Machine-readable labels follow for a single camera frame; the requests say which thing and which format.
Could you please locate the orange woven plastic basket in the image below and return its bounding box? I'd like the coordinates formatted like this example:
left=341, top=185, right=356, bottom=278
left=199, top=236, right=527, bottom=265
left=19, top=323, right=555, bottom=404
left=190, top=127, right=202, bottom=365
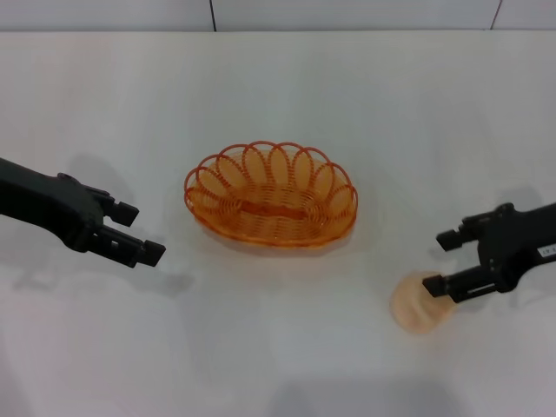
left=182, top=139, right=360, bottom=252

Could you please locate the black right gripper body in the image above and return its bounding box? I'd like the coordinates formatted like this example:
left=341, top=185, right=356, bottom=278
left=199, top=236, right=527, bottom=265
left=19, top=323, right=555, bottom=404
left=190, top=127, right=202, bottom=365
left=475, top=202, right=556, bottom=295

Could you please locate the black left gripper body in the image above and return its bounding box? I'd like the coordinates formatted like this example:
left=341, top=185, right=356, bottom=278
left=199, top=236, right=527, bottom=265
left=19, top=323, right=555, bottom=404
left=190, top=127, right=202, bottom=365
left=0, top=156, right=108, bottom=252

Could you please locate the round beige bread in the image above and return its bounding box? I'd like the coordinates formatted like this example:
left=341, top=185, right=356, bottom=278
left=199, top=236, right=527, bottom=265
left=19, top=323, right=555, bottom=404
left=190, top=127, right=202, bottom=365
left=389, top=268, right=457, bottom=336

